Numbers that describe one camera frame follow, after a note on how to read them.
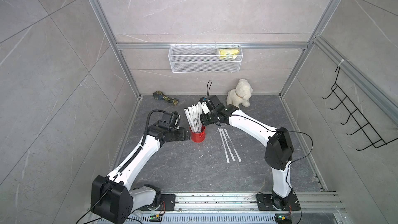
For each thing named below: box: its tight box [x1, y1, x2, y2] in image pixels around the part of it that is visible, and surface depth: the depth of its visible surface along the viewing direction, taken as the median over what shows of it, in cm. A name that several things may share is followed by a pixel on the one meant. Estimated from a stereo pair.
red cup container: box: [189, 125, 207, 144], surface depth 95 cm
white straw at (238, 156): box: [223, 128, 243, 163], surface depth 94 cm
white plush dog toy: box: [225, 78, 253, 109], surface depth 102 cm
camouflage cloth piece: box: [152, 90, 180, 106], surface depth 117 cm
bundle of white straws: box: [183, 101, 203, 133], surface depth 90 cm
